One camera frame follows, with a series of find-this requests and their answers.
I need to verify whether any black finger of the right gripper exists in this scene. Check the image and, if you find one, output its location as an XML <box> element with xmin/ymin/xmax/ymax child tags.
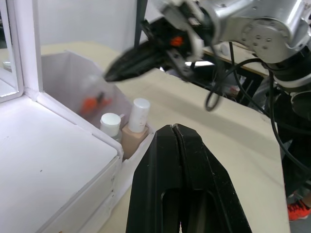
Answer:
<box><xmin>109</xmin><ymin>52</ymin><xmax>175</xmax><ymax>83</ymax></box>
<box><xmin>104</xmin><ymin>42</ymin><xmax>171</xmax><ymax>80</ymax></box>

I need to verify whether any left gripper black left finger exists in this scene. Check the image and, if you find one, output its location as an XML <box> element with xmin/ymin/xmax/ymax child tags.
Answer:
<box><xmin>125</xmin><ymin>124</ymin><xmax>183</xmax><ymax>233</ymax></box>

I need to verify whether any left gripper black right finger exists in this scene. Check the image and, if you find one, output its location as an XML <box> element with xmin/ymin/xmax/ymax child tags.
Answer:
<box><xmin>173</xmin><ymin>125</ymin><xmax>252</xmax><ymax>233</ymax></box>

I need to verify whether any orange brush set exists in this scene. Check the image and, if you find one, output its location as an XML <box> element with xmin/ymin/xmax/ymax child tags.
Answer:
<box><xmin>77</xmin><ymin>74</ymin><xmax>117</xmax><ymax>119</ymax></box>

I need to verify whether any white cosmetic organizer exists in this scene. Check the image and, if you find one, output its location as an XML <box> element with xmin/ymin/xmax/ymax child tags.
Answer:
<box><xmin>0</xmin><ymin>0</ymin><xmax>156</xmax><ymax>233</ymax></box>

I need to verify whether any black metal pole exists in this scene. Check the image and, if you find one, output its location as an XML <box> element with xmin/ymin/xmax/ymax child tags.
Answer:
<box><xmin>133</xmin><ymin>0</ymin><xmax>147</xmax><ymax>49</ymax></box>

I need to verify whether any beige bottle with white cap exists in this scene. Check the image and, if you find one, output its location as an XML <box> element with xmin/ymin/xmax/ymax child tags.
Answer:
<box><xmin>121</xmin><ymin>98</ymin><xmax>151</xmax><ymax>160</ymax></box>

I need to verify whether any clear bottle with white cap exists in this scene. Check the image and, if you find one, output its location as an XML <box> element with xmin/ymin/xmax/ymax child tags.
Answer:
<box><xmin>100</xmin><ymin>113</ymin><xmax>122</xmax><ymax>142</ymax></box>

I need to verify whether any wooden background table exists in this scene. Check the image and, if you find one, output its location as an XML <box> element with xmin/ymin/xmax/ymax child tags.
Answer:
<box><xmin>201</xmin><ymin>43</ymin><xmax>271</xmax><ymax>107</ymax></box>

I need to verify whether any orange sneaker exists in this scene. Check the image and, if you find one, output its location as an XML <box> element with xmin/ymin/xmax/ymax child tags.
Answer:
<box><xmin>287</xmin><ymin>198</ymin><xmax>311</xmax><ymax>222</ymax></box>

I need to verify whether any white framed mirror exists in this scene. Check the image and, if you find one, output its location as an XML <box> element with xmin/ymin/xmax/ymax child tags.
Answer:
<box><xmin>0</xmin><ymin>0</ymin><xmax>25</xmax><ymax>98</ymax></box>

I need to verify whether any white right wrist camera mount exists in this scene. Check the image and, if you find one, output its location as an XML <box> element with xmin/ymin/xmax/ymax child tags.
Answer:
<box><xmin>155</xmin><ymin>0</ymin><xmax>214</xmax><ymax>59</ymax></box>

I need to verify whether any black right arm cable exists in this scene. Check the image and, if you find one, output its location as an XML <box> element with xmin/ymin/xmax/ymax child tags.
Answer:
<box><xmin>205</xmin><ymin>41</ymin><xmax>311</xmax><ymax>185</ymax></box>

